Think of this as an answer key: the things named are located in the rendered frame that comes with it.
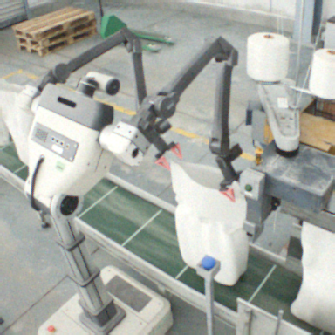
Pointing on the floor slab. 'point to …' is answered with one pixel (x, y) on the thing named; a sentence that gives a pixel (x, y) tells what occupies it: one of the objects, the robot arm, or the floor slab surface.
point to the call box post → (209, 306)
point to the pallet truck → (109, 23)
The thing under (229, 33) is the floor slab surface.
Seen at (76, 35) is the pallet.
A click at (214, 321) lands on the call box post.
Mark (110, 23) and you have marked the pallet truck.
